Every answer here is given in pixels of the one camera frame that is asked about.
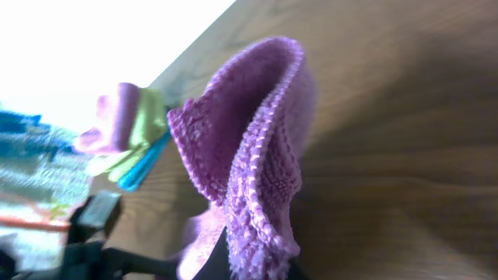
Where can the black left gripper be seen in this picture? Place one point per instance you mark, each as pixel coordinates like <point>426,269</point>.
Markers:
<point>84,259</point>

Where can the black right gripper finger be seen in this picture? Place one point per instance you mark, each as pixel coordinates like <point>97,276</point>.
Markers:
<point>217,267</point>

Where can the purple microfiber cloth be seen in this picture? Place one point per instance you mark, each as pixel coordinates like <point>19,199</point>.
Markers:
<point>241,142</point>

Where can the folded blue cloth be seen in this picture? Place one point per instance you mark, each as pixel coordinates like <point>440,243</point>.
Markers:
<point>133,179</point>

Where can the folded purple cloth on stack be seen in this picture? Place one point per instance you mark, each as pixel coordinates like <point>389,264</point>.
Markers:
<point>115,117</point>

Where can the folded green cloth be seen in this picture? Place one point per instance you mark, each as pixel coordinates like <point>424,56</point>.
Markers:
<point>149,126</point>

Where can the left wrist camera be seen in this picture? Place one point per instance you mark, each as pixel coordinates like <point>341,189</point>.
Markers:
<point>101,213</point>

